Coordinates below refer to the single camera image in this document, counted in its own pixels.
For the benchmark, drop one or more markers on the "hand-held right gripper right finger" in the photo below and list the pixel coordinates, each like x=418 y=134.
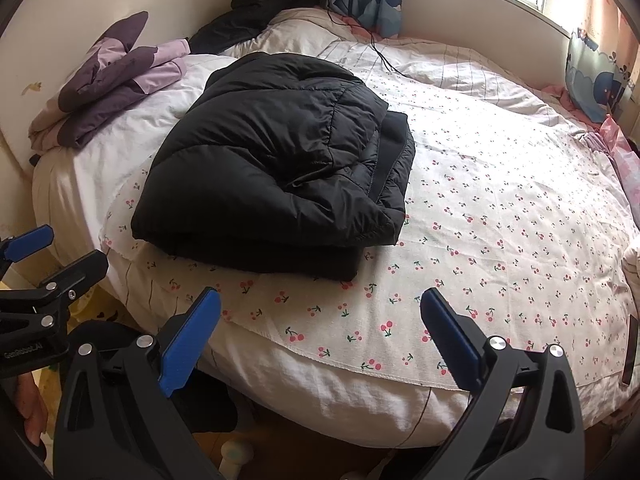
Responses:
x=450 y=340

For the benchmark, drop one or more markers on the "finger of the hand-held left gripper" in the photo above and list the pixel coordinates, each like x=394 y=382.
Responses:
x=80 y=267
x=30 y=242

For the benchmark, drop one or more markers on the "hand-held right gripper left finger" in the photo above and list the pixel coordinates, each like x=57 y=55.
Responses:
x=190 y=345

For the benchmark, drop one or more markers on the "black puffer jacket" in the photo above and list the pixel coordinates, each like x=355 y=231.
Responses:
x=260 y=160

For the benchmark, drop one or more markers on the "person's left hand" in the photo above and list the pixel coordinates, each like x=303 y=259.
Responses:
x=32 y=405

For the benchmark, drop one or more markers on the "yellow patterned floor mat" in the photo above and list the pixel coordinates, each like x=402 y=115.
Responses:
x=95 y=305

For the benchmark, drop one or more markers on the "white round object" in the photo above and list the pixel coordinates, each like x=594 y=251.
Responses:
x=235 y=455

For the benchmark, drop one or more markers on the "purple jacket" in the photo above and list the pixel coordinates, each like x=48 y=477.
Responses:
x=105 y=80

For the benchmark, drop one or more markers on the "dark phone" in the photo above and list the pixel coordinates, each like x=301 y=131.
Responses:
x=630 y=355

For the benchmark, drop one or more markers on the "pink cloth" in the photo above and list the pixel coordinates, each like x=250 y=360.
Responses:
x=622 y=150

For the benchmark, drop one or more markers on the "white striped quilt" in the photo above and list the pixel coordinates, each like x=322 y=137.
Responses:
x=450 y=70

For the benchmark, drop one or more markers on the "black coat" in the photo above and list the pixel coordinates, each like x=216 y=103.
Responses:
x=260 y=10

